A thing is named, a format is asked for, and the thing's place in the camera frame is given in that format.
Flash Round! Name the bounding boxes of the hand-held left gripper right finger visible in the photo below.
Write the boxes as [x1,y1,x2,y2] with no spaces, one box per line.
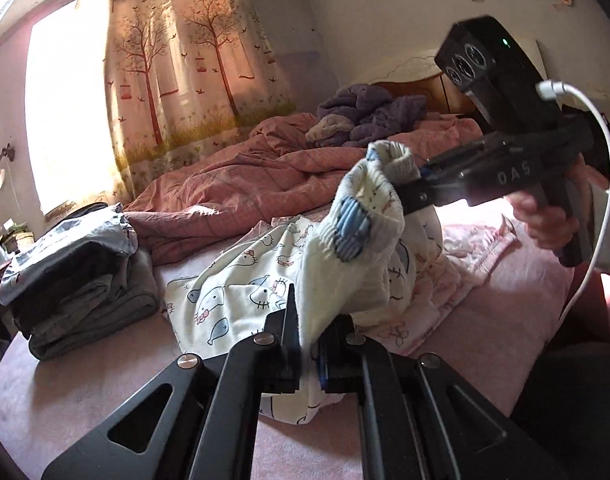
[316,315,568,480]

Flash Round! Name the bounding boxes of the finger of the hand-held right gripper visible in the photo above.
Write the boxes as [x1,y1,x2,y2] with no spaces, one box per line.
[417,141,506,181]
[397,172,471,217]

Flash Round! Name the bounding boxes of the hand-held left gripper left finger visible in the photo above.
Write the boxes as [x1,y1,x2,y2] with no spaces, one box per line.
[41,284,303,480]

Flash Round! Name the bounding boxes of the white cat print pants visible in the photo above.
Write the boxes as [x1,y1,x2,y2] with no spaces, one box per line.
[162,140,446,421]

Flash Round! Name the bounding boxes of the person's right hand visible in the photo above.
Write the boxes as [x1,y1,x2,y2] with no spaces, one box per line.
[510,154,592,252]

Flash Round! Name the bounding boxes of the pink printed garment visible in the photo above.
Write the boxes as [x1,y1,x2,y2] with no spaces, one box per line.
[380,220,521,356]

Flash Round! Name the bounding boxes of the wooden bed headboard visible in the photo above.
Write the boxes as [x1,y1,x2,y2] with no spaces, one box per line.
[370,47,543,121]

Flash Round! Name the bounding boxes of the purple fleece robe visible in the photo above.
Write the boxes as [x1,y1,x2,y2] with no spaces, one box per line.
[305,85,428,148]

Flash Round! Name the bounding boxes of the grey folded garment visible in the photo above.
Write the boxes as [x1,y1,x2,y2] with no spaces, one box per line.
[27,250,158,361]

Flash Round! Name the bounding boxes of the pink duvet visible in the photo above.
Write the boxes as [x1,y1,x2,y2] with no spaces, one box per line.
[122,112,491,266]

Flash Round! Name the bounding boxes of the pink bedsheet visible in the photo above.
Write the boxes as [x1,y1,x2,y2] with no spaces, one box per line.
[0,160,610,480]

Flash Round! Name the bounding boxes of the dark folded garment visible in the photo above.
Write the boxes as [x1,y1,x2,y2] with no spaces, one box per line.
[10,242,130,333]

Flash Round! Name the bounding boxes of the black bag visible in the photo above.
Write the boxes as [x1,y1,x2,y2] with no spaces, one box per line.
[65,202,110,218]

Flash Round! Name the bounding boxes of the person's dark trousers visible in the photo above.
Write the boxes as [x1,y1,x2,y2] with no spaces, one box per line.
[508,337,610,480]

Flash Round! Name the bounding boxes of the tree print curtain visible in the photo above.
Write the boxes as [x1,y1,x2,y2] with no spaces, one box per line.
[75,0,296,201]

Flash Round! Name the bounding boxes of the bright window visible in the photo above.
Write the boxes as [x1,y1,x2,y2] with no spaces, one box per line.
[25,2,120,213]

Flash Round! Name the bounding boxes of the white charging cable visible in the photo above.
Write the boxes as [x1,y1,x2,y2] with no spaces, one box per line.
[536,80,610,328]

